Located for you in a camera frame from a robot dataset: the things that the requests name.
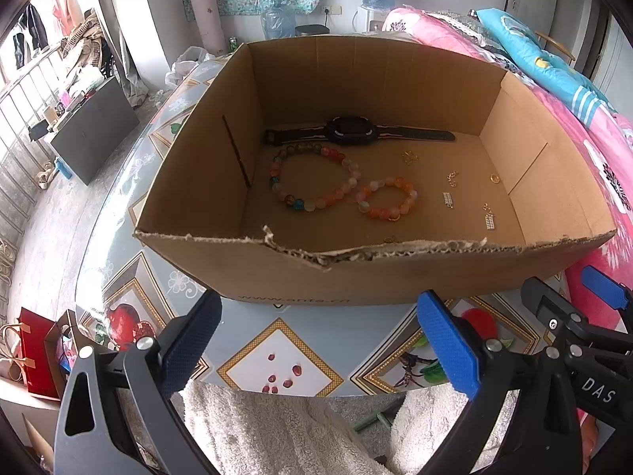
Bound wooden chair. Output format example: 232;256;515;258
535;29;575;66

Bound white plastic bag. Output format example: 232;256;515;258
164;45;214;91

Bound white metal railing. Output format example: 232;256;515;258
0;73;56;259

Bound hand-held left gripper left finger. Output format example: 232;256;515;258
52;288;223;475

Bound clear water jug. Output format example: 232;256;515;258
260;0;298;41

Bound white water dispenser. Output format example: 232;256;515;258
351;5;397;36

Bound fruit print tablecloth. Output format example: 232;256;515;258
74;53;570;397

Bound red gift bag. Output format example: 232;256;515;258
12;306;68;399

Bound white fleece garment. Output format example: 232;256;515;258
177;380;520;475

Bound black smart watch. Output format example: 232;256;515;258
263;115;456;147

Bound pink orange bead bracelet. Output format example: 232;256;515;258
354;175;418;221

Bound dark grey cabinet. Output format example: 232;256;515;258
49;76;140;187

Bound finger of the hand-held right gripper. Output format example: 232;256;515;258
520;276;633;373
580;264;633;308

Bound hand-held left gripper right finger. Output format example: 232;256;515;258
417;289;588;475

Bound green stick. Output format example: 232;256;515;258
353;400;402;431

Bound brown cardboard box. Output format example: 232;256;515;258
133;34;618;308

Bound multicolour glass bead bracelet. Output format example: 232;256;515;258
268;142;358;213

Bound blue pillow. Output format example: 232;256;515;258
477;8;617;125

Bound pink floral blanket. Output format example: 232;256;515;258
380;4;633;338

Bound hanging clothes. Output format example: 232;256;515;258
12;0;118;91

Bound brown paper bag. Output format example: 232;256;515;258
43;309;83;388

